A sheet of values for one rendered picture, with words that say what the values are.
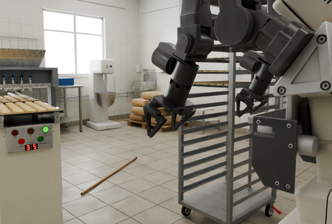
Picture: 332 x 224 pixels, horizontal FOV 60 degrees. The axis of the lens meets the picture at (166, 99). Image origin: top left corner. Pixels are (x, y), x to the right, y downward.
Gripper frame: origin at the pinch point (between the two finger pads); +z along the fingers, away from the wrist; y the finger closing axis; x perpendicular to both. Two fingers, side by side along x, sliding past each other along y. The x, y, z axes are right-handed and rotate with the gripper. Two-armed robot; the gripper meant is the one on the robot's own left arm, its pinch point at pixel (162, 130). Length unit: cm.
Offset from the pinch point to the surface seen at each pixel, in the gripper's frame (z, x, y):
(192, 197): 112, -29, -123
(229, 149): 49, -15, -107
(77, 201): 165, -108, -79
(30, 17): 116, -491, -208
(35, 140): 71, -90, -19
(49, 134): 68, -89, -26
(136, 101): 216, -314, -360
